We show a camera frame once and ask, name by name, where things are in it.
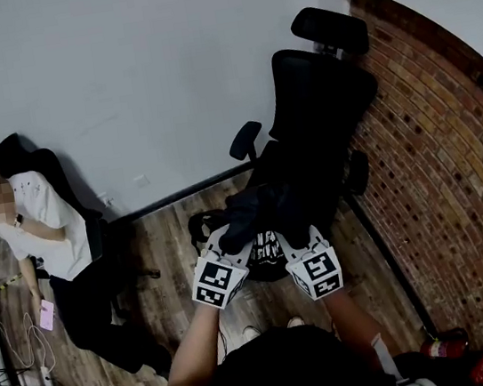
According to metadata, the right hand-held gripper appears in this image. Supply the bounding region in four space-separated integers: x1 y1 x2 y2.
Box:
273 221 346 306

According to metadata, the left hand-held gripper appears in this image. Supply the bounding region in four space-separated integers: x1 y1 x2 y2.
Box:
182 222 263 315

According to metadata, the black printed garment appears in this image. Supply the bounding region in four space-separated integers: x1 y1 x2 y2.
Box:
182 173 342 292

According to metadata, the black chair with headrest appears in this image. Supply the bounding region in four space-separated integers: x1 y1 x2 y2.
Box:
210 0 400 251

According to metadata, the person's left forearm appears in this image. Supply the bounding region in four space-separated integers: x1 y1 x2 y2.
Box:
149 301 233 386

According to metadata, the person's right forearm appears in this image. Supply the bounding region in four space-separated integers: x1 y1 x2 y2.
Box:
323 286 390 372

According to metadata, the person's left white shoe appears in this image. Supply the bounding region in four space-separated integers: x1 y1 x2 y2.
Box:
241 323 263 343

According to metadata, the person's black shirt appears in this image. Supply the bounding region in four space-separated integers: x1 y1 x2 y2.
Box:
120 311 398 386

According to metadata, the pink phone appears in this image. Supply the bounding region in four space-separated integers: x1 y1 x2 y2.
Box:
36 296 60 333

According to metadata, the white power strip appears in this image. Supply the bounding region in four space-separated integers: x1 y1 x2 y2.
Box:
38 364 56 386

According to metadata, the white strap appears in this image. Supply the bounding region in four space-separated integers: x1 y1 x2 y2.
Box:
369 329 408 386

